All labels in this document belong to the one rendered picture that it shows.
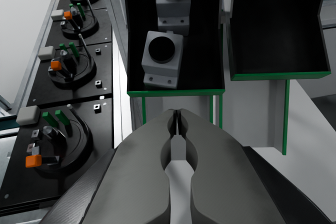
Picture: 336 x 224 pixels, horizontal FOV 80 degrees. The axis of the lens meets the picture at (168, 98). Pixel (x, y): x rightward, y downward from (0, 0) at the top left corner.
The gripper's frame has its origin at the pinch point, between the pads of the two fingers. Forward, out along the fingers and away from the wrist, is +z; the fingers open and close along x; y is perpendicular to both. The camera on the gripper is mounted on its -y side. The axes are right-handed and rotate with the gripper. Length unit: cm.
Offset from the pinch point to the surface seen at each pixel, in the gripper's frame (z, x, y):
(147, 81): 13.2, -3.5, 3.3
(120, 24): 21.2, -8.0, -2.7
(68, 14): 60, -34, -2
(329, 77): 116, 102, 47
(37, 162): 15.6, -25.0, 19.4
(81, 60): 51, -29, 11
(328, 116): 127, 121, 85
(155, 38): 12.7, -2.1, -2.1
